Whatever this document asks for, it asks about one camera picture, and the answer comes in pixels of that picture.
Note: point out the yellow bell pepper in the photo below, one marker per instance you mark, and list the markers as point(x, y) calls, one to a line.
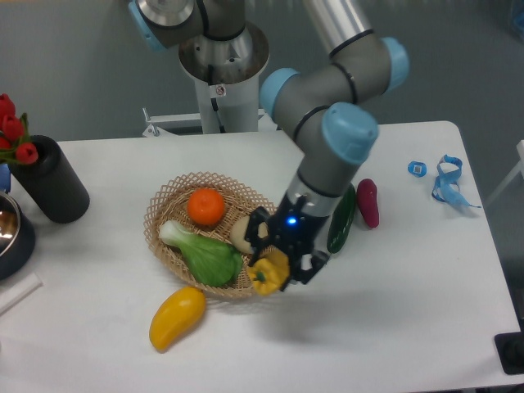
point(269, 273)

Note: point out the black object at table corner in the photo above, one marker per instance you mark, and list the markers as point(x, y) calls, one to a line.
point(510, 351)

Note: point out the purple sweet potato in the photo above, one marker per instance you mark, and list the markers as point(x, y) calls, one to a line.
point(367, 202)

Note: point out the dark metal bowl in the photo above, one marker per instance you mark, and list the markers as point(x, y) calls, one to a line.
point(17, 237)

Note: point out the red tulip flowers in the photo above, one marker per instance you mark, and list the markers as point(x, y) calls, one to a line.
point(17, 147)

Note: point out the green bok choy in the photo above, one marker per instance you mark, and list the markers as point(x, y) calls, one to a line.
point(210, 261)

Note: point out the green cucumber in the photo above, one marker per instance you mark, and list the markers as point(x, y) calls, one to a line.
point(342, 219)

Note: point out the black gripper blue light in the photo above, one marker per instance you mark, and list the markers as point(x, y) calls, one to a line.
point(293, 231)

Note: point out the woven wicker basket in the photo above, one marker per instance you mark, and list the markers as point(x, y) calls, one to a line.
point(170, 203)

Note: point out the yellow mango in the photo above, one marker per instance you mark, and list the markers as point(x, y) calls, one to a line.
point(176, 316)

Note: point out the orange fruit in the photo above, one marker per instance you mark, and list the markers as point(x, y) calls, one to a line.
point(205, 206)

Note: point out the blue tangled ribbon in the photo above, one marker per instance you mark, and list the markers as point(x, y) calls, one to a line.
point(446, 187)

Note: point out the blue tape roll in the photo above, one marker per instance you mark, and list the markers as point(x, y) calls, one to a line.
point(417, 169)

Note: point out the beige round potato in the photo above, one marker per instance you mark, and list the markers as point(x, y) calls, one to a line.
point(237, 236)

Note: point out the white paper roll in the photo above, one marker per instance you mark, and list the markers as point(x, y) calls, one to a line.
point(14, 293)

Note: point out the black cylindrical vase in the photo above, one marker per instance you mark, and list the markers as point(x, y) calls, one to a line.
point(53, 183)

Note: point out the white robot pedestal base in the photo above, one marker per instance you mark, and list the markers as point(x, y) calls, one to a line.
point(226, 78)

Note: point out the blue object at left edge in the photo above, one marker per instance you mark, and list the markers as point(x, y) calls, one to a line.
point(5, 178)

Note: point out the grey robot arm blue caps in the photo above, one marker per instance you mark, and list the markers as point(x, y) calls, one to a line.
point(321, 113)

